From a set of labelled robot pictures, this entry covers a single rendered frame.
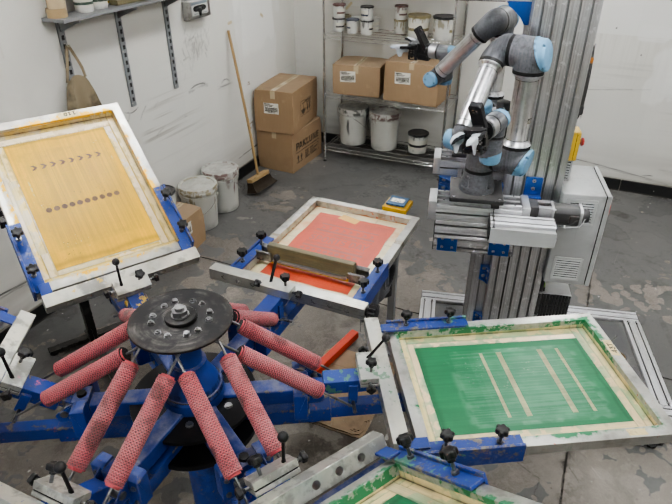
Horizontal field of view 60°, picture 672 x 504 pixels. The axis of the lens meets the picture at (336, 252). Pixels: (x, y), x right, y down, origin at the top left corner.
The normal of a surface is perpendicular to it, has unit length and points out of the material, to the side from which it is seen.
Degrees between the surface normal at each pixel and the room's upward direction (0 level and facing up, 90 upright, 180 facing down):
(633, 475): 0
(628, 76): 90
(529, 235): 90
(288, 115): 90
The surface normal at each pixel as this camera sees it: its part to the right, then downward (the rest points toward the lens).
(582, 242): -0.18, 0.51
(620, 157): -0.41, 0.47
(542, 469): 0.00, -0.85
